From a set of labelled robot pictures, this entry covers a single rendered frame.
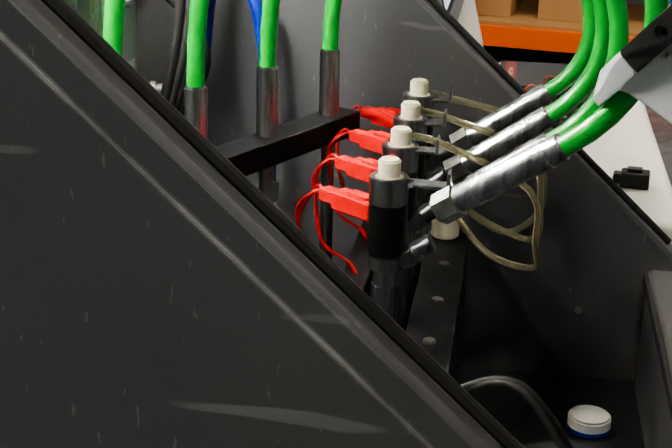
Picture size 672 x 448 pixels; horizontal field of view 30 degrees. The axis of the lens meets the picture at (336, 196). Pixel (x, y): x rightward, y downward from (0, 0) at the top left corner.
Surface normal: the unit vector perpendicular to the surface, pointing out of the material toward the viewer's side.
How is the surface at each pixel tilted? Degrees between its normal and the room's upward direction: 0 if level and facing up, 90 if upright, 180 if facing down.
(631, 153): 0
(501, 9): 90
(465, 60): 90
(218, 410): 90
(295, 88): 90
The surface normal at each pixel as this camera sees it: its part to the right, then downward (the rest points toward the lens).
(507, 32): -0.31, 0.30
